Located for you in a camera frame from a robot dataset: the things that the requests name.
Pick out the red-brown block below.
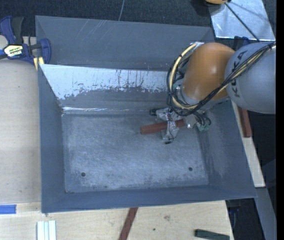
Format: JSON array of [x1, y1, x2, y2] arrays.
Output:
[[238, 107, 253, 138], [139, 119, 187, 136], [117, 206, 139, 240]]

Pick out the grey metal bin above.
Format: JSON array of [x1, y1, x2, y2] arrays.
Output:
[[34, 15, 258, 214]]

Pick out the pale wood board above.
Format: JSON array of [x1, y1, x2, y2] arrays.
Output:
[[0, 56, 43, 206]]

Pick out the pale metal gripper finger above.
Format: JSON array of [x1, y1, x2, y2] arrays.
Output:
[[149, 108, 173, 122], [161, 120, 178, 145]]

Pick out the dark green flat block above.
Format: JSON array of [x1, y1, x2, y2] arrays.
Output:
[[194, 228, 231, 240]]

